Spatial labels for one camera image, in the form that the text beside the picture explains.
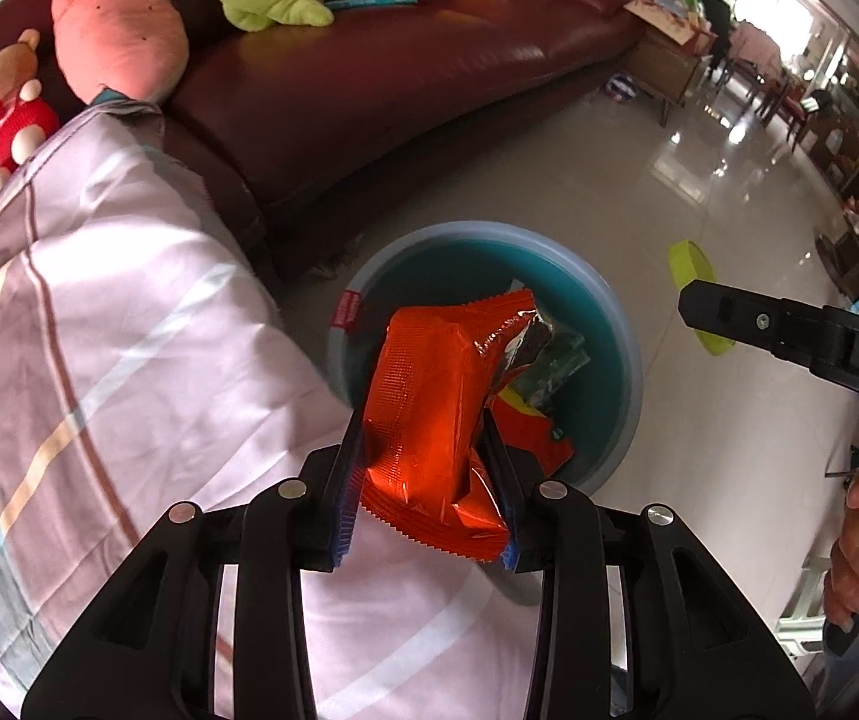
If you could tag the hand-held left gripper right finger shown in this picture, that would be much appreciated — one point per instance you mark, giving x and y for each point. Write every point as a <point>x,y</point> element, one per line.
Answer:
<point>523,510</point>

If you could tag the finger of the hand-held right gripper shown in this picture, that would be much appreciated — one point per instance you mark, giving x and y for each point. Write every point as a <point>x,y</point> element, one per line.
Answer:
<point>759,322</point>

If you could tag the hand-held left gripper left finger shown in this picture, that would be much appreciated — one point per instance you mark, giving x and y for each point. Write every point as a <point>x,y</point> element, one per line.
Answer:
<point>345,532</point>

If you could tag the orange-red snack packet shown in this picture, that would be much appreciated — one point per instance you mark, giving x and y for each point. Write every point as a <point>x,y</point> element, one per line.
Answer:
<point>422,405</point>

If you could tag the blue plastic bin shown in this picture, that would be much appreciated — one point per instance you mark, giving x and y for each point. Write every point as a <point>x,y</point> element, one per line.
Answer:
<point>474,262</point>

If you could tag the red yellow snack packet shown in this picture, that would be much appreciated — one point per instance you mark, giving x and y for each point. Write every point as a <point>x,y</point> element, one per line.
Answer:
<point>534,439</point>

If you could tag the lime green plastic item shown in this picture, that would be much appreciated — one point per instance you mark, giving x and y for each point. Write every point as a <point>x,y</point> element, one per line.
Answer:
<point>692,262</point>

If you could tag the dark green snack packet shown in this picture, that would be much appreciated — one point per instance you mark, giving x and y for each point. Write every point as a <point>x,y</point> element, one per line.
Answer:
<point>558,367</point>

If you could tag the dark brown snack packet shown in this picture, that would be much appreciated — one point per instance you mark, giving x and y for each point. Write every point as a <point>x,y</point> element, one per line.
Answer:
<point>531,341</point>

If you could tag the red wooden chair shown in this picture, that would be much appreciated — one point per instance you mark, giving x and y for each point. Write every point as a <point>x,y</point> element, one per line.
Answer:
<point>804,111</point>

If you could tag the wooden cabinet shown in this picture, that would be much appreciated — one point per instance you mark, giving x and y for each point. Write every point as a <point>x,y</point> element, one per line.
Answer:
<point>669,67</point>

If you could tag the pink striped blanket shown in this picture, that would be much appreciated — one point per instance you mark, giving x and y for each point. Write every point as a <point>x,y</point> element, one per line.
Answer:
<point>137,360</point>

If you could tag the small blue white object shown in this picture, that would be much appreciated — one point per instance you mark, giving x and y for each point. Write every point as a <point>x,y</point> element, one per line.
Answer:
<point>621,88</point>

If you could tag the wooden dining table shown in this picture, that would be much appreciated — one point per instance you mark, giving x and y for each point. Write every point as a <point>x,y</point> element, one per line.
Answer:
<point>756,45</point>

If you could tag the black office chair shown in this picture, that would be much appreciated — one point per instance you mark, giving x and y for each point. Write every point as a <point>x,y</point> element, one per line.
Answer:
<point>714,15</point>

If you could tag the dark red leather sofa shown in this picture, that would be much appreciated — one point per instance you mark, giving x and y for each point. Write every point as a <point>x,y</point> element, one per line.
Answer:
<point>399,90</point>

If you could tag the bear plush in red clothes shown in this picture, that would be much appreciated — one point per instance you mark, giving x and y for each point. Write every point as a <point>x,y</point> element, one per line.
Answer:
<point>17,120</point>

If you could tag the pink carrot plush toy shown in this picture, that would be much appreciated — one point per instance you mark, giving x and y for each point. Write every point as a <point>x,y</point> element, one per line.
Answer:
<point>122,37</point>

